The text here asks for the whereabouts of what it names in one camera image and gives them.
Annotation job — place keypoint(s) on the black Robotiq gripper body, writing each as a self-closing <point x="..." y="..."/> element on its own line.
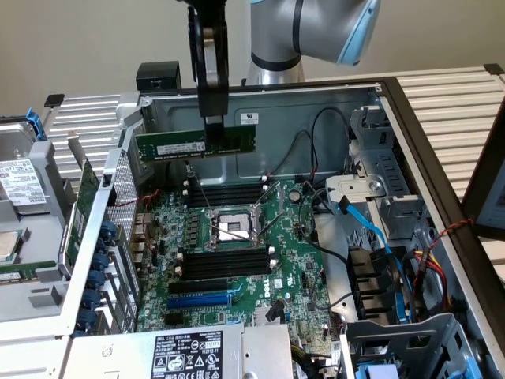
<point x="209" y="2"/>

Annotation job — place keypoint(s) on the green RAM stick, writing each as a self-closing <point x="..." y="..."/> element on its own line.
<point x="173" y="142"/>
<point x="19" y="274"/>

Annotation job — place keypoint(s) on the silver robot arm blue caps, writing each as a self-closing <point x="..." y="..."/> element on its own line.
<point x="315" y="27"/>

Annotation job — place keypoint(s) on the white sticker label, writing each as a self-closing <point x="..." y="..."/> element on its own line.
<point x="248" y="117"/>

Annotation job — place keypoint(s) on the black box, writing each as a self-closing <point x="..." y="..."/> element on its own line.
<point x="155" y="75"/>

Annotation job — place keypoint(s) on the open black PC case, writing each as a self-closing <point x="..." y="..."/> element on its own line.
<point x="276" y="138"/>

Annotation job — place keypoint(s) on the metal locking lever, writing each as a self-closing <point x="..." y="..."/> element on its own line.
<point x="190" y="171"/>

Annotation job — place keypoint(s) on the coin cell battery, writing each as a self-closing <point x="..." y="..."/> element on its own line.
<point x="294" y="194"/>

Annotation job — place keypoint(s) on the CPU socket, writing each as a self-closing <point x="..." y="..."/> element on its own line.
<point x="233" y="227"/>

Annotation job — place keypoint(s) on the green graphics card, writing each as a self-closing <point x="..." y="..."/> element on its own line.
<point x="84" y="189"/>

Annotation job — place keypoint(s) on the black table clamp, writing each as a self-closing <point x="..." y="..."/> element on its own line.
<point x="493" y="69"/>
<point x="54" y="100"/>

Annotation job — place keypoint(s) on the blue card retention clip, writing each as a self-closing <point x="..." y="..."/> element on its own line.
<point x="107" y="230"/>
<point x="92" y="297"/>
<point x="96" y="279"/>
<point x="84" y="317"/>
<point x="100" y="261"/>

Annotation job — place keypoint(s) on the green Dell motherboard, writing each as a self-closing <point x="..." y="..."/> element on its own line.
<point x="292" y="252"/>

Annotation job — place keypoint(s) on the blue plastic latch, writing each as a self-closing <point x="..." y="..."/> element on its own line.
<point x="35" y="122"/>

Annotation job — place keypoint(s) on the grey parts rack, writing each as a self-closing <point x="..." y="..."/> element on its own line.
<point x="43" y="158"/>

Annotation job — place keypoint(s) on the long black expansion slot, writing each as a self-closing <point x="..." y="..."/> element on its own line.
<point x="197" y="286"/>

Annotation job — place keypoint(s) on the grey metal disk bay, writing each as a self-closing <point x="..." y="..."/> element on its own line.
<point x="390" y="166"/>

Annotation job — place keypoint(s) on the blue expansion slot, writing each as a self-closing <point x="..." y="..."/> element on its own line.
<point x="197" y="302"/>

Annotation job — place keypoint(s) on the silver hard disk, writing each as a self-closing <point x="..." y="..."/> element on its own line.
<point x="19" y="177"/>

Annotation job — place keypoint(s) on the small silver heatsink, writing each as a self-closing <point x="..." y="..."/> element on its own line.
<point x="260" y="316"/>

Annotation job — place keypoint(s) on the short black expansion slot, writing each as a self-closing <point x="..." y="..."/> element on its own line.
<point x="174" y="319"/>

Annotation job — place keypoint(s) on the silver CPU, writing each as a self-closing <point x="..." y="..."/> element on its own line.
<point x="8" y="245"/>

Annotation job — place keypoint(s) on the silver power supply with label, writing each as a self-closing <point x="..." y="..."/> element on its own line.
<point x="118" y="355"/>

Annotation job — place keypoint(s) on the dark framed panel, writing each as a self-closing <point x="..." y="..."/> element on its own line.
<point x="489" y="189"/>

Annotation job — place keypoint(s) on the dark perforated drive cage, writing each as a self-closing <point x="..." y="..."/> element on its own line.
<point x="414" y="335"/>

